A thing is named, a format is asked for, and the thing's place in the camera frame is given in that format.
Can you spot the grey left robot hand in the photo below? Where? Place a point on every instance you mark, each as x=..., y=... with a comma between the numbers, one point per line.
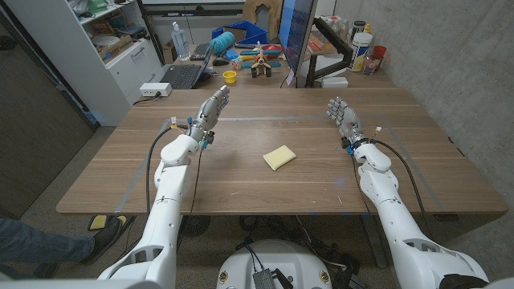
x=209, y=112

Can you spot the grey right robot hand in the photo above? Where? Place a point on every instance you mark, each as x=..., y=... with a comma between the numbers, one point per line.
x=348, y=120

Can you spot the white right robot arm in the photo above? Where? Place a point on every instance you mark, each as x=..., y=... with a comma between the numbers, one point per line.
x=385, y=196

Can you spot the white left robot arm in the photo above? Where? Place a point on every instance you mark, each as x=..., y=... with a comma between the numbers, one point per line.
x=168, y=200

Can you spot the clear hand sanitizer bottle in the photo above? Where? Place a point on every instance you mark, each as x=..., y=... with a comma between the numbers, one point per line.
x=180, y=42

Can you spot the yellow sponge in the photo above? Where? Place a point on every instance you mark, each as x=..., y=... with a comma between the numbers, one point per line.
x=279, y=157

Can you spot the small white box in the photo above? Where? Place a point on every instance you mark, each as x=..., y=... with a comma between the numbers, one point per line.
x=335, y=82

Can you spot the small yellow cup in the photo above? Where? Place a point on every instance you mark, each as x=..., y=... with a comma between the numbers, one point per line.
x=229, y=77

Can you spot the black laptop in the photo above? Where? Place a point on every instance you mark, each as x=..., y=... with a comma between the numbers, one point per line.
x=182, y=76

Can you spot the black computer mouse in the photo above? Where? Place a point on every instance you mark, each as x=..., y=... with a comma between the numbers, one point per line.
x=220, y=61

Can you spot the white power strip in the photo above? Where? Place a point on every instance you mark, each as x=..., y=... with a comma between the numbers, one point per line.
x=156, y=89

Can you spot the glass jar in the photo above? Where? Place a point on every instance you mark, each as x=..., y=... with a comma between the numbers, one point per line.
x=371, y=65

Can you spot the black keyboard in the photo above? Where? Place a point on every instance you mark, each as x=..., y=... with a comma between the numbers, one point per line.
x=200, y=52

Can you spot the blue toy block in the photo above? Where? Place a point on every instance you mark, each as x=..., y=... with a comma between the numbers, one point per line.
x=232, y=54

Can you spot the white canister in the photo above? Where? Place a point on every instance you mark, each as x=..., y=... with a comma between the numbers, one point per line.
x=359, y=52

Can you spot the teal yarn ball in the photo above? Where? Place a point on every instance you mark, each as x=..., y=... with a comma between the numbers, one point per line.
x=221, y=42

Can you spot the wooden toy airplane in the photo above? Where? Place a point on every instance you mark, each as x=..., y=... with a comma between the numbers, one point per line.
x=261, y=62

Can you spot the red cup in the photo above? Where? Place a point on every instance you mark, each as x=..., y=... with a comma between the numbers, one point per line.
x=379, y=52

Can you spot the red bowl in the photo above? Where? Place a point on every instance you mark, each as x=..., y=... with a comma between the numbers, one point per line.
x=273, y=51

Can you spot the black-lidded jar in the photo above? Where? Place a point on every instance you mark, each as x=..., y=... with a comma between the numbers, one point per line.
x=358, y=28

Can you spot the blue plastic bin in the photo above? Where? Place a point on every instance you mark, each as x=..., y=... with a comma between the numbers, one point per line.
x=253, y=30

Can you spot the flat computer monitor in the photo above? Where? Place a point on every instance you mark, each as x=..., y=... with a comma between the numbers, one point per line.
x=297, y=28

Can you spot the cardboard box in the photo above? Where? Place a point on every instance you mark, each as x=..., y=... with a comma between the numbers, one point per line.
x=116, y=48

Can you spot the round black fan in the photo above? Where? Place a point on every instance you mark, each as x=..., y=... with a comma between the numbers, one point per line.
x=197, y=225

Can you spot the whiteboard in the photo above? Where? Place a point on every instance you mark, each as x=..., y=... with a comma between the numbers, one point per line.
x=180, y=1

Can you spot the white plates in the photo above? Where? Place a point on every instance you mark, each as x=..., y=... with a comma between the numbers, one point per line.
x=105, y=40

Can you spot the white shelf cabinet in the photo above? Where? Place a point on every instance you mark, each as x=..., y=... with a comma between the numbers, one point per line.
x=80, y=72

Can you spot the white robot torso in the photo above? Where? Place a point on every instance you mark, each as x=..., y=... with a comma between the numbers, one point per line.
x=281, y=257

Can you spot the black shoe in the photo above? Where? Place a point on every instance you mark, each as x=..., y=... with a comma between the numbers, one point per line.
x=105, y=238

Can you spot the person's leg in jeans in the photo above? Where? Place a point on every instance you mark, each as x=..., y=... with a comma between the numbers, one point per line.
x=36, y=245

